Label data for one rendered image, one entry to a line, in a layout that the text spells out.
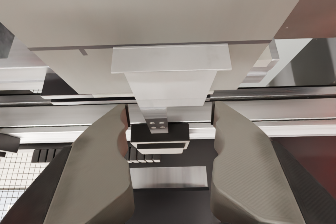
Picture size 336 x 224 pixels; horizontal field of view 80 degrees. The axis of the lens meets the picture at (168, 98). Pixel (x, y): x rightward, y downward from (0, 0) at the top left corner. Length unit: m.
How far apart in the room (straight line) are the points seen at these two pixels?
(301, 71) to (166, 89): 0.56
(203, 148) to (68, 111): 0.45
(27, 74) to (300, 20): 0.38
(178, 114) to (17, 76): 0.31
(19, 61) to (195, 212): 0.25
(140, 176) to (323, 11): 0.33
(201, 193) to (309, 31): 0.31
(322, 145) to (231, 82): 0.71
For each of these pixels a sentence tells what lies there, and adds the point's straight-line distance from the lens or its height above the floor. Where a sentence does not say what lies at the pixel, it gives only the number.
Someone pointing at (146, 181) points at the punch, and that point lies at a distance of 0.23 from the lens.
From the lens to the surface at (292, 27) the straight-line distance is 0.39.
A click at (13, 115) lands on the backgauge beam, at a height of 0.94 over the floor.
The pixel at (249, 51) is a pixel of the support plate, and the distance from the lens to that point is 0.18.
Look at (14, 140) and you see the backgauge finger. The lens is 0.63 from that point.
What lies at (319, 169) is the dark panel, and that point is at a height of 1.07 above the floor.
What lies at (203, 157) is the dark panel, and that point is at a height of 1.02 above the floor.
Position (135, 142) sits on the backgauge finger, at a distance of 0.42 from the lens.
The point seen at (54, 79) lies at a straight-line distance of 0.28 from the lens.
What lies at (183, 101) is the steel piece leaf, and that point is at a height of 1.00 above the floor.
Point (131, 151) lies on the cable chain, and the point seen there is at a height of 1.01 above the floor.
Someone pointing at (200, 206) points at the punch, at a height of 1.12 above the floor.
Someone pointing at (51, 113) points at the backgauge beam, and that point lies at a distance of 0.56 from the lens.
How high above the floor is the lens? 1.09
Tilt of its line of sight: 22 degrees down
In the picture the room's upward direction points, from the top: 179 degrees clockwise
